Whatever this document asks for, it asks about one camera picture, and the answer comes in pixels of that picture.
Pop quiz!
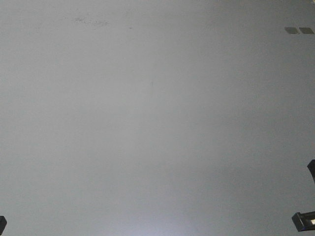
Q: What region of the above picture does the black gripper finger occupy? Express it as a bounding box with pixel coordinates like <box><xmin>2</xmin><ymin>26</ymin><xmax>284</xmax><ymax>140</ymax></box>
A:
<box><xmin>307</xmin><ymin>159</ymin><xmax>315</xmax><ymax>181</ymax></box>
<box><xmin>291</xmin><ymin>211</ymin><xmax>315</xmax><ymax>232</ymax></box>

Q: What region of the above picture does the black arm gripper tip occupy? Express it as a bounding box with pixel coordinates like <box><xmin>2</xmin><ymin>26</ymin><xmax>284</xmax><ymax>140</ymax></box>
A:
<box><xmin>0</xmin><ymin>216</ymin><xmax>7</xmax><ymax>235</ymax></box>

